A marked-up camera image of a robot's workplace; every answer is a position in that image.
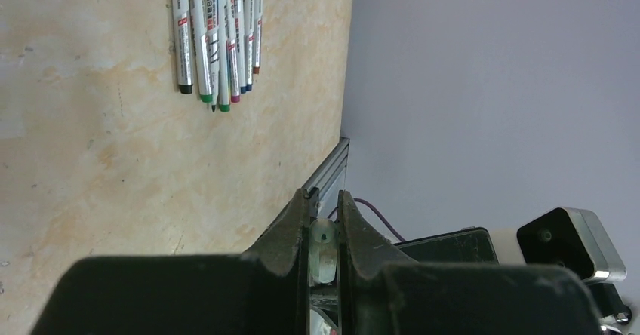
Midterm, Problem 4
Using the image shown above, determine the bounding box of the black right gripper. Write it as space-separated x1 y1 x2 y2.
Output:
395 227 498 264

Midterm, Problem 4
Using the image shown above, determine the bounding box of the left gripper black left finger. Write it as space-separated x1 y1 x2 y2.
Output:
32 189 311 334

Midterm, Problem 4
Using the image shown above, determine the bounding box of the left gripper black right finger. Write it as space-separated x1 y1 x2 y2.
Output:
337 191 601 334

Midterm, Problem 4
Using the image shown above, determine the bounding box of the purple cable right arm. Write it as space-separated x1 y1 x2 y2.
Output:
327 198 407 244

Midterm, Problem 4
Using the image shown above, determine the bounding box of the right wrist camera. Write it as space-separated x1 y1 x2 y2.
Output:
490 207 627 284

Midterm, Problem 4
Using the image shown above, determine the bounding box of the aluminium frame rail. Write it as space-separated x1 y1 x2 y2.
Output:
303 137 350 199

